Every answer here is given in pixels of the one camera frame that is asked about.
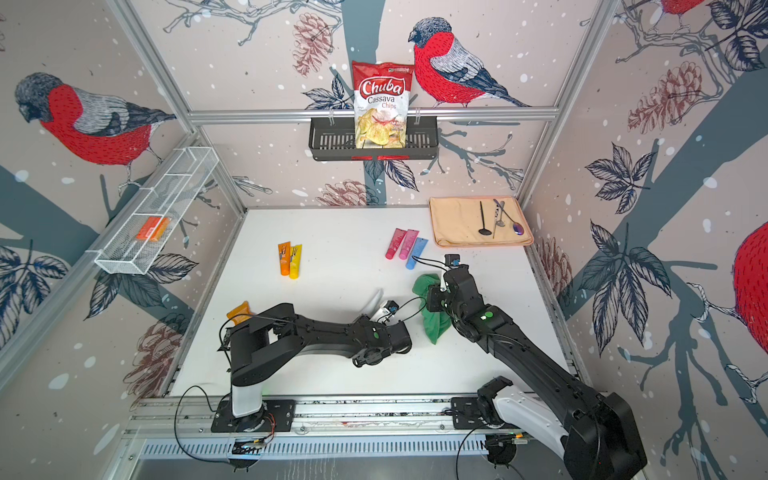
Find light blue toothpaste tube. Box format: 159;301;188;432
406;237;428;270

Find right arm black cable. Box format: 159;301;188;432
411;254;493;480

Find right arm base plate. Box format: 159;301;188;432
442;396;522;431

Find dark pink toothpaste tube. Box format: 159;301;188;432
385;228;407;260

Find black ladle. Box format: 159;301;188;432
478;201;492;236

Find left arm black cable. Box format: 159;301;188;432
172;295;428;468

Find white orange-capped toothpaste tube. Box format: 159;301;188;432
360;288;384;319

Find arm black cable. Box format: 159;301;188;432
172;295;428;468
411;254;493;480

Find orange snack wrapper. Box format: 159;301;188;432
227;301;254;326

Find yellow toothpaste tube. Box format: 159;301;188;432
289;244;302;280

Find red cassava chips bag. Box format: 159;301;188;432
352;62;414;149

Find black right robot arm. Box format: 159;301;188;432
427;254;647;479

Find white wire shelf basket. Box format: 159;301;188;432
88;146;219;275

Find black wall basket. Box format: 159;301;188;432
309;116;439;161

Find green microfibre cloth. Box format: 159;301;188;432
412;274;452;345

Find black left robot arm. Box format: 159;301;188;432
219;303;412;419

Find orange packet in basket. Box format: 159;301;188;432
136;216;171;242

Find purple spoon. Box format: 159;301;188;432
501;207;525;236

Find light pink toothpaste tube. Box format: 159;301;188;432
399;229;419;260

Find aluminium front rail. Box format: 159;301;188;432
122;391;625;439

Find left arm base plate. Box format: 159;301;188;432
210;397;296;433

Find beige cloth mat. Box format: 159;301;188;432
429;196;534;247

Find orange toothpaste tube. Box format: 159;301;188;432
278;242;292;276

